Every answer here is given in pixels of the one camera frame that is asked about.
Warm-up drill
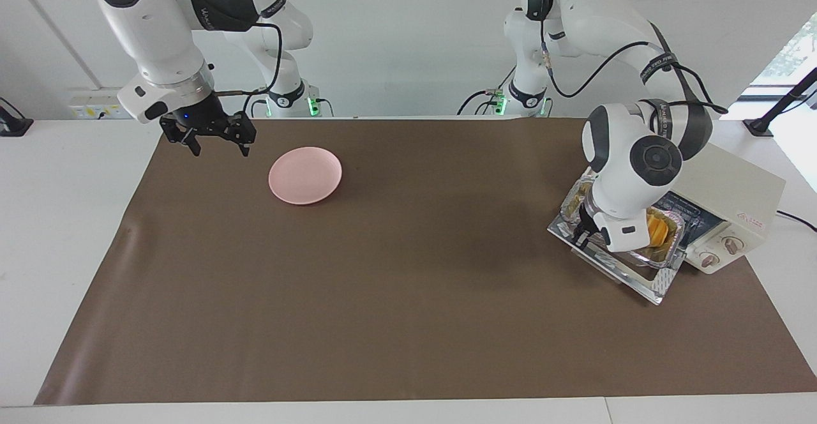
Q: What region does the yellow twisted bread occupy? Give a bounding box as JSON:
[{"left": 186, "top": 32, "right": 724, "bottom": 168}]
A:
[{"left": 645, "top": 210, "right": 673, "bottom": 246}]

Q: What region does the aluminium foil tray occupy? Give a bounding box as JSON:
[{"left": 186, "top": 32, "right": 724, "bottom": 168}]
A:
[{"left": 560, "top": 175, "right": 686, "bottom": 266}]

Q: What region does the cream toaster oven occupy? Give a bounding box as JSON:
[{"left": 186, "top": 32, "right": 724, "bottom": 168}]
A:
[{"left": 548, "top": 132, "right": 786, "bottom": 305}]

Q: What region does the pink round plate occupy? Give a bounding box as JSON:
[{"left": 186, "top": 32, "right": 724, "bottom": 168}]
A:
[{"left": 268, "top": 147, "right": 343, "bottom": 206}]

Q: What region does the brown table mat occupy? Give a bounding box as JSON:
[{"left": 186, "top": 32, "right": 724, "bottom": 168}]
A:
[{"left": 34, "top": 117, "right": 817, "bottom": 405}]

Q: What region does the black desk clamp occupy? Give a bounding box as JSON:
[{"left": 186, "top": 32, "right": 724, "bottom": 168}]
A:
[{"left": 0, "top": 97, "right": 34, "bottom": 137}]

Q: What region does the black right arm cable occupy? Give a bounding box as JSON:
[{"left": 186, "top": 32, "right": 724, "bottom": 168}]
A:
[{"left": 214, "top": 22, "right": 283, "bottom": 117}]

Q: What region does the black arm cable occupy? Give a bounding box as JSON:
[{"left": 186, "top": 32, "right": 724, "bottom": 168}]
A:
[
  {"left": 539, "top": 25, "right": 730, "bottom": 116},
  {"left": 214, "top": 22, "right": 283, "bottom": 117}
]

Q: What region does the white wall socket box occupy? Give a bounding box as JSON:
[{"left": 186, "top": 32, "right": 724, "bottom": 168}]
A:
[{"left": 69, "top": 87, "right": 138, "bottom": 120}]

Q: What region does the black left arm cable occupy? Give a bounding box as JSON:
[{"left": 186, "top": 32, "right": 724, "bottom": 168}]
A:
[{"left": 539, "top": 25, "right": 730, "bottom": 116}]

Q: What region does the black base cable bundle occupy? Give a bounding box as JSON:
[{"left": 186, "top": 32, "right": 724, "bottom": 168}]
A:
[{"left": 456, "top": 60, "right": 519, "bottom": 117}]

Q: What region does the black oven power cord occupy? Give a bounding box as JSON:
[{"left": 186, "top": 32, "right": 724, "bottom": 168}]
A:
[{"left": 776, "top": 210, "right": 817, "bottom": 233}]

